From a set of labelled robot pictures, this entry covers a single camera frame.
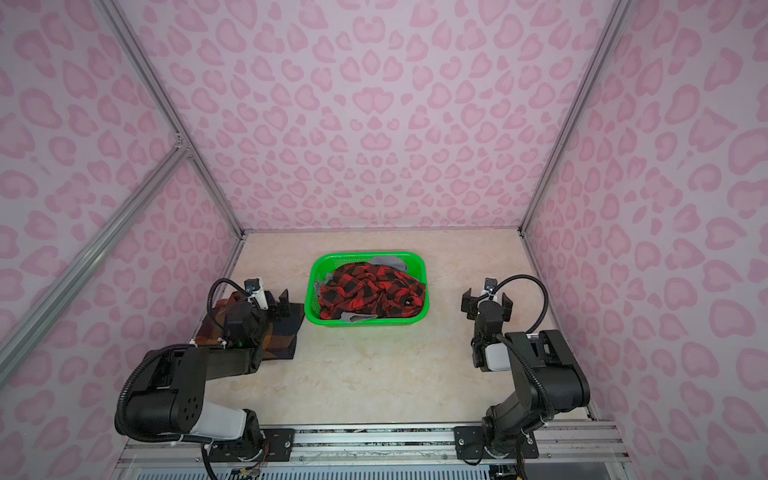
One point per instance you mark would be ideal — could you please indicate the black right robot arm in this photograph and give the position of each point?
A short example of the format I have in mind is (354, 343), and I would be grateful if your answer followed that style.
(547, 381)

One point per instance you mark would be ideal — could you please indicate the red black plaid shirt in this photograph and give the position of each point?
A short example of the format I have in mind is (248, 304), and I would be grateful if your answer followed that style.
(372, 291)

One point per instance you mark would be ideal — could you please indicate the right corner aluminium post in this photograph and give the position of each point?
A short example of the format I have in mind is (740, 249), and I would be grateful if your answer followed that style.
(620, 14)

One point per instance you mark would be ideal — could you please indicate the grey shirt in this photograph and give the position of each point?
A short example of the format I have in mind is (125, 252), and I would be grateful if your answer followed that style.
(390, 263)

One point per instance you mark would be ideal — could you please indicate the left corner aluminium post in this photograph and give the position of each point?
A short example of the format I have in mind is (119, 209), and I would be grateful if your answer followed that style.
(130, 44)

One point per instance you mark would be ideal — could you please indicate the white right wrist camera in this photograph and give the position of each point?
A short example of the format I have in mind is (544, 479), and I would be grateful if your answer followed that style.
(490, 286)

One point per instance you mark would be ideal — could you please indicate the folded brown plaid shirt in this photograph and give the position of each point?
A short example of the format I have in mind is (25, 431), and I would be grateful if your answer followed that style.
(234, 323)

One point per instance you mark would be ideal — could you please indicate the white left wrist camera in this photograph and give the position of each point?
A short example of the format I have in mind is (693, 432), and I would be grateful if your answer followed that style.
(256, 288)

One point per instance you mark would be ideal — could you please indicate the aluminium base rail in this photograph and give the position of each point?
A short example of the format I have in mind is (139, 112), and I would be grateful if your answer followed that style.
(563, 449)

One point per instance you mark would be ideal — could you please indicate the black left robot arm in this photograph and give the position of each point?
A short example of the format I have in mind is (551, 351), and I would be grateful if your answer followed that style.
(163, 399)

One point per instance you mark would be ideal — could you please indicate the corner aluminium post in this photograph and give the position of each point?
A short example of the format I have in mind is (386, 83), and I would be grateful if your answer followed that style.
(620, 14)
(130, 44)

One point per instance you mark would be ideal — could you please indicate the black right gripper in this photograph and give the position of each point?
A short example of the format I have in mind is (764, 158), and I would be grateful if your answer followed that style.
(487, 307)

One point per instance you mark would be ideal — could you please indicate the green plastic basket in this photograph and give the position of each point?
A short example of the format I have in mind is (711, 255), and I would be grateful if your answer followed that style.
(368, 289)

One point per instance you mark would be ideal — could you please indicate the aluminium frame diagonal bar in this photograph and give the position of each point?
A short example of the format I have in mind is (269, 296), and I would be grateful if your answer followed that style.
(40, 318)

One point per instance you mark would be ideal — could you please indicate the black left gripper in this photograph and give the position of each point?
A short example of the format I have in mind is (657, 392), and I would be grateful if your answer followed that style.
(274, 310)

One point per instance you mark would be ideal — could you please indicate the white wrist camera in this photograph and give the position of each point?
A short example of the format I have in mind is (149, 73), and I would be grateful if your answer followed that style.
(256, 288)
(490, 286)

